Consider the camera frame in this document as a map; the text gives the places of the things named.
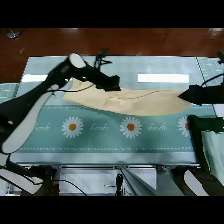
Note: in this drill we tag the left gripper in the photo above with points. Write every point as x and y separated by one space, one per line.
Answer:
111 83

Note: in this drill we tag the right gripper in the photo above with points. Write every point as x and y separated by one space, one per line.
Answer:
203 95

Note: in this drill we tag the beige shirt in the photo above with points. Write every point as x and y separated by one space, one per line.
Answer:
143 101

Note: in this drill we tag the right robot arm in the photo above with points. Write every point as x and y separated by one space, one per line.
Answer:
196 133

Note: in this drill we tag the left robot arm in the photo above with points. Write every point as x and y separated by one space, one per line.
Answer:
23 113

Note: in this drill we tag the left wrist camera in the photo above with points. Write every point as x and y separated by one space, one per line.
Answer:
101 54

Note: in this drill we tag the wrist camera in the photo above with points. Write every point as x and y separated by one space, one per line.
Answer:
101 54
220 55

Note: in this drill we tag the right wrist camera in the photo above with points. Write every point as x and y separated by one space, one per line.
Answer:
220 55

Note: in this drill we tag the silver frame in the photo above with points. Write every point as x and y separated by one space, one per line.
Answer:
100 180

